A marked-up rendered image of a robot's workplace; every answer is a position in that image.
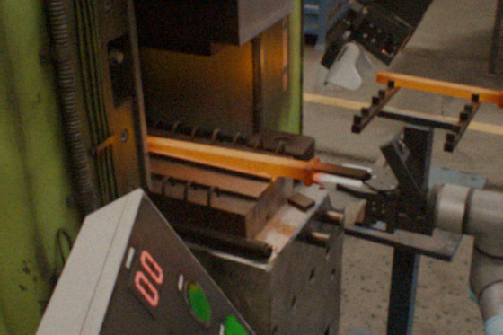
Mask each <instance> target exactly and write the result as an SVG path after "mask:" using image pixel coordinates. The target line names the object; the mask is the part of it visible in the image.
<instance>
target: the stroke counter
mask: <svg viewBox="0 0 503 335"><path fill-rule="evenodd" d="M145 256H148V259H150V261H152V263H151V267H150V269H149V267H148V266H147V265H146V264H145V263H144V259H145ZM141 260H142V264H143V265H144V266H145V267H146V269H148V270H149V273H150V271H152V272H151V275H152V276H154V278H155V280H156V281H157V283H159V282H160V283H162V280H163V273H162V270H161V269H160V268H159V267H158V266H157V264H156V263H153V262H154V260H153V259H152V258H151V257H150V256H149V255H148V253H147V251H146V252H144V251H143V253H142V259H141ZM154 265H155V267H156V268H157V269H159V271H160V272H161V274H160V277H159V279H158V278H157V277H156V276H155V274H154V273H153V269H154ZM140 276H141V277H142V278H143V280H144V281H145V282H146V289H145V290H144V289H143V288H142V287H141V286H140V285H139V284H138V280H139V277H140ZM136 282H137V284H136V286H137V287H138V288H139V289H140V290H141V291H142V292H143V294H144V295H145V294H146V297H147V298H148V299H149V301H150V302H151V303H152V304H153V305H154V304H156V302H157V298H158V295H155V299H154V301H153V300H152V299H151V298H150V297H149V295H148V294H147V293H148V289H149V287H150V288H151V289H153V291H154V292H155V293H156V289H154V288H153V286H152V285H151V284H150V283H149V284H148V280H147V279H146V278H145V276H143V274H142V273H141V271H140V273H137V275H136Z"/></svg>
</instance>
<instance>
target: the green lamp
mask: <svg viewBox="0 0 503 335"><path fill-rule="evenodd" d="M189 293H190V302H191V305H192V307H193V309H194V310H195V312H196V313H197V316H198V317H199V318H200V319H202V320H203V321H204V322H208V321H209V320H210V309H209V302H208V300H207V298H206V297H205V295H204V293H203V290H201V289H200V288H199V287H198V286H197V285H196V284H191V285H190V291H189Z"/></svg>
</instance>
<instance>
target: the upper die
mask: <svg viewBox="0 0 503 335"><path fill-rule="evenodd" d="M133 5H134V9H135V17H136V32H141V33H146V34H153V35H157V34H158V35H164V36H169V37H175V38H181V39H187V40H203V41H209V42H215V43H220V44H226V45H232V46H237V47H240V46H241V45H242V44H243V43H244V42H246V41H247V40H250V39H252V38H253V37H255V36H256V35H257V34H258V33H261V32H263V31H264V30H265V29H267V28H268V27H270V26H271V25H272V24H274V23H275V22H277V21H280V20H281V19H283V18H284V17H285V16H286V15H288V14H291V13H292V12H293V11H294V0H133Z"/></svg>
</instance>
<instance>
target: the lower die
mask: <svg viewBox="0 0 503 335"><path fill-rule="evenodd" d="M146 134H147V135H148V136H152V137H160V138H166V139H171V140H175V141H181V142H191V143H195V144H201V145H209V146H214V147H220V148H224V149H234V150H239V151H244V152H249V153H254V154H264V155H273V156H277V157H283V158H287V159H292V160H293V156H289V155H282V154H278V155H275V154H274V153H271V152H266V151H262V150H258V149H257V151H253V149H250V148H247V147H243V146H238V145H236V146H232V145H231V144H227V143H223V142H216V141H215V142H211V140H208V139H204V138H200V137H195V138H191V136H185V135H182V134H177V133H174V135H173V134H172V132H169V131H165V130H161V129H158V128H156V129H155V130H153V129H152V128H146ZM147 150H148V158H149V165H150V169H151V170H152V171H153V174H154V179H153V180H151V182H152V189H151V190H148V191H147V192H148V198H149V200H150V201H151V202H152V203H153V204H154V207H155V208H156V209H157V210H158V211H159V212H160V213H161V214H162V213H163V202H162V194H161V183H162V181H163V178H164V176H166V175H168V174H172V175H173V176H174V181H175V185H174V187H173V186H172V180H171V178H170V177H169V178H168V180H167V182H166V183H165V196H166V203H167V211H168V214H169V216H170V217H173V218H176V219H180V220H182V221H184V219H185V217H186V216H185V205H184V195H183V192H184V188H185V185H186V183H188V181H189V180H191V179H194V180H195V181H196V183H197V186H198V189H197V190H194V184H193V183H191V184H190V185H189V191H188V197H189V217H190V219H191V222H192V223H193V224H197V225H202V226H205V227H207V225H208V224H209V222H208V209H207V195H208V190H209V189H210V188H211V187H212V186H213V185H215V184H216V185H218V186H219V188H220V192H221V196H220V197H217V196H216V190H213V192H212V195H211V210H212V224H213V225H214V226H215V228H216V230H218V231H225V232H228V233H230V234H236V235H240V236H243V237H249V238H252V239H253V238H254V237H256V236H257V233H258V232H259V231H261V229H262V228H263V227H264V225H265V224H266V223H267V222H268V221H269V220H270V218H271V217H273V215H274V214H275V213H276V212H277V211H278V209H279V208H280V207H281V206H282V204H284V203H285V201H286V199H287V197H290V196H291V193H292V192H293V178H290V177H285V176H278V177H277V178H276V179H275V180H274V181H273V182H272V176H271V175H268V174H264V173H260V172H254V171H250V170H244V169H239V168H235V167H232V166H228V165H224V164H221V163H211V162H207V161H202V160H199V159H195V158H192V157H188V156H185V155H177V154H170V153H167V152H163V151H160V150H155V149H148V148H147ZM267 215H269V218H268V220H266V217H267Z"/></svg>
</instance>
